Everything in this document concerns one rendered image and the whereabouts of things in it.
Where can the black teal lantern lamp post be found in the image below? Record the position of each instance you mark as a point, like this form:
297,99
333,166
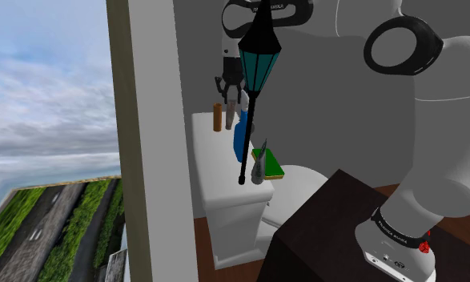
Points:
259,58

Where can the grey-brown tube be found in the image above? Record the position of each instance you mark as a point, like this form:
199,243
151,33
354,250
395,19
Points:
230,115

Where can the green yellow sponge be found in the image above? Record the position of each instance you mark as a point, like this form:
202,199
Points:
273,164

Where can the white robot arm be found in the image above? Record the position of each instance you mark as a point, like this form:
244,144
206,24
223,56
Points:
449,148

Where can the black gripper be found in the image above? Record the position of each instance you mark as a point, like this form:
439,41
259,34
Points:
231,69

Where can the blue spray bottle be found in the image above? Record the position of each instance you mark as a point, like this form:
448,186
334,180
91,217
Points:
240,136

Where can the orange-brown cylinder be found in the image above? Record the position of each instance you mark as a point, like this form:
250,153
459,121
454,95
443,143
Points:
217,117

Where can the white toilet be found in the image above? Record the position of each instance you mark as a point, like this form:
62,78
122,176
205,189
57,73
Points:
219,172

